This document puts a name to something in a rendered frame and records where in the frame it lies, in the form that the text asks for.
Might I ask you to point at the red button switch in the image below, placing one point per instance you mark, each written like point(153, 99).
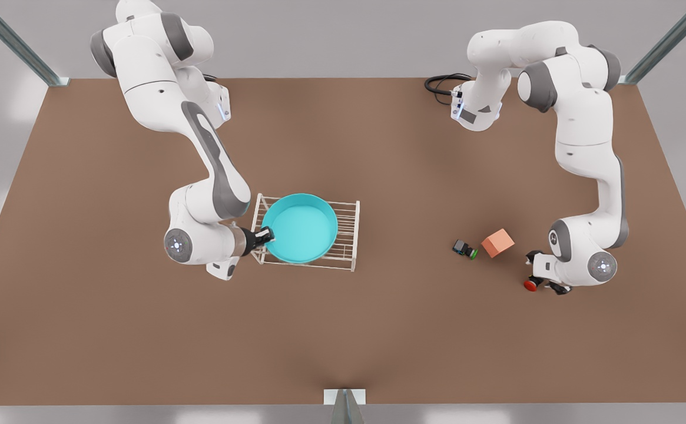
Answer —
point(531, 285)

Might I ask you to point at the green button switch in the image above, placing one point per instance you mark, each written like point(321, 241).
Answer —
point(465, 248)

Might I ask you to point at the silver frame post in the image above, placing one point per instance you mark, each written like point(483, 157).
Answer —
point(16, 42)
point(345, 407)
point(666, 42)

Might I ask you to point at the orange cube block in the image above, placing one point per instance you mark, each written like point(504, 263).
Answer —
point(497, 242)

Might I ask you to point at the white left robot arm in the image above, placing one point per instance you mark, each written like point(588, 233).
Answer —
point(584, 118)

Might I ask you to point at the turquoise round plate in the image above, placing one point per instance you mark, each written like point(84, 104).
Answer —
point(300, 228)

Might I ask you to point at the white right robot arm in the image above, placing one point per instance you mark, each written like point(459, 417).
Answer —
point(148, 70)

